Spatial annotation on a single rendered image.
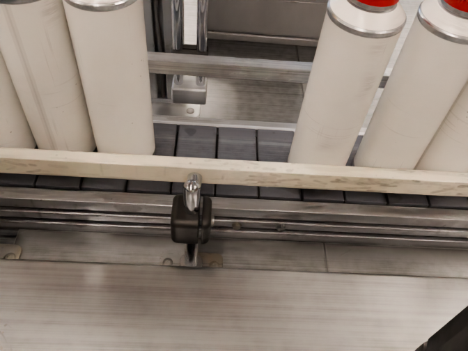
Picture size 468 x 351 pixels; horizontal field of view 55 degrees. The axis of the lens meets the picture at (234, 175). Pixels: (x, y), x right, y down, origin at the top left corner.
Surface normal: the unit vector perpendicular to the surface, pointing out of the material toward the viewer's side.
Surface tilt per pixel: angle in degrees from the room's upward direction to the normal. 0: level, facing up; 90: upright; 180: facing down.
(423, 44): 90
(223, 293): 0
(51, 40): 90
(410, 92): 90
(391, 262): 0
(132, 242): 0
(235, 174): 90
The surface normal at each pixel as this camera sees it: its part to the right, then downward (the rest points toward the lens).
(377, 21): 0.10, 0.05
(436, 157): -0.75, 0.48
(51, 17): 0.83, 0.47
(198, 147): 0.07, -0.63
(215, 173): 0.00, 0.78
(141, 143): 0.66, 0.62
